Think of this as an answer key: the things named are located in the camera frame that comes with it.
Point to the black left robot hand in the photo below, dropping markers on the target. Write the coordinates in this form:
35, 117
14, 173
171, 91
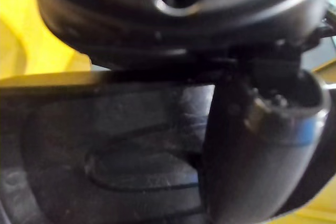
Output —
162, 24

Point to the black sole-shaped plastic housing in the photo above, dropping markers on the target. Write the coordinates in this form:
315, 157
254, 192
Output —
105, 142

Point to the yellow metal shelf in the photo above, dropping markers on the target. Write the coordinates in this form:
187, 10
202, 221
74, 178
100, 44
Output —
18, 30

